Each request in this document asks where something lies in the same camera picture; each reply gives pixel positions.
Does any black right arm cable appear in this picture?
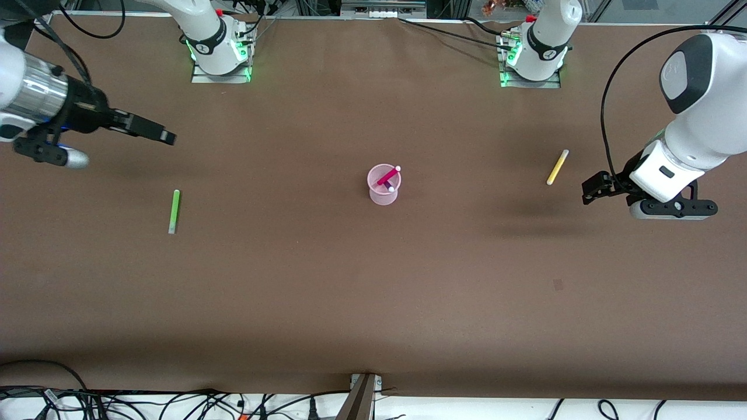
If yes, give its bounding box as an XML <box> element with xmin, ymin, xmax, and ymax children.
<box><xmin>12</xmin><ymin>0</ymin><xmax>127</xmax><ymax>82</ymax></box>

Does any black cable tangle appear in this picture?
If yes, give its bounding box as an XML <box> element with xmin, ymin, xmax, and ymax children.
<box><xmin>0</xmin><ymin>382</ymin><xmax>351</xmax><ymax>420</ymax></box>

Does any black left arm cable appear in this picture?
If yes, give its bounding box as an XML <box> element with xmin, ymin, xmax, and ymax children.
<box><xmin>601</xmin><ymin>26</ymin><xmax>747</xmax><ymax>179</ymax></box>

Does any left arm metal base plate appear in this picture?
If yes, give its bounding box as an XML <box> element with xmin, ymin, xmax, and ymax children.
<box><xmin>499</xmin><ymin>29</ymin><xmax>562</xmax><ymax>89</ymax></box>

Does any black cable across mat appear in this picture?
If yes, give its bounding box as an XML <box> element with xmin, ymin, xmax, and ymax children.
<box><xmin>399</xmin><ymin>16</ymin><xmax>517</xmax><ymax>53</ymax></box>

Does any pink translucent pen holder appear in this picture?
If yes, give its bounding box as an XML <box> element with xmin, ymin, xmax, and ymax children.
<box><xmin>367</xmin><ymin>163</ymin><xmax>402</xmax><ymax>206</ymax></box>

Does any black adapter cable with loop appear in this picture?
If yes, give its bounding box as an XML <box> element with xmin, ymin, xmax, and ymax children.
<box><xmin>596</xmin><ymin>399</ymin><xmax>667</xmax><ymax>420</ymax></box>

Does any yellow highlighter pen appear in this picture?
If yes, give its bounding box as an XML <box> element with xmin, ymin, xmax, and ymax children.
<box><xmin>546</xmin><ymin>149</ymin><xmax>570</xmax><ymax>186</ymax></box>

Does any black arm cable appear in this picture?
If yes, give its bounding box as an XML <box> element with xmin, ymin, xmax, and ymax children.
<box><xmin>601</xmin><ymin>26</ymin><xmax>747</xmax><ymax>179</ymax></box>
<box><xmin>12</xmin><ymin>0</ymin><xmax>127</xmax><ymax>82</ymax></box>

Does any thick black arched cable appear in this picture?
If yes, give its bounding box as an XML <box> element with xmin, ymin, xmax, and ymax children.
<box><xmin>0</xmin><ymin>359</ymin><xmax>88</xmax><ymax>393</ymax></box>

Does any brown table cover mat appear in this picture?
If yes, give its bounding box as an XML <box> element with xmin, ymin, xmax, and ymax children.
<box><xmin>0</xmin><ymin>13</ymin><xmax>747</xmax><ymax>403</ymax></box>

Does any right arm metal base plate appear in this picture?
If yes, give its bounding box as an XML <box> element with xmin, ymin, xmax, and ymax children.
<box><xmin>191</xmin><ymin>58</ymin><xmax>253</xmax><ymax>84</ymax></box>

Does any aluminium camera mount post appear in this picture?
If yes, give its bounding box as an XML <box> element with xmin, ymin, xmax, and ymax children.
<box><xmin>337</xmin><ymin>373</ymin><xmax>383</xmax><ymax>420</ymax></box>

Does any silver power strip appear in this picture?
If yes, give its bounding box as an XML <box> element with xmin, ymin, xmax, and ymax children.
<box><xmin>340</xmin><ymin>0</ymin><xmax>428</xmax><ymax>19</ymax></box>

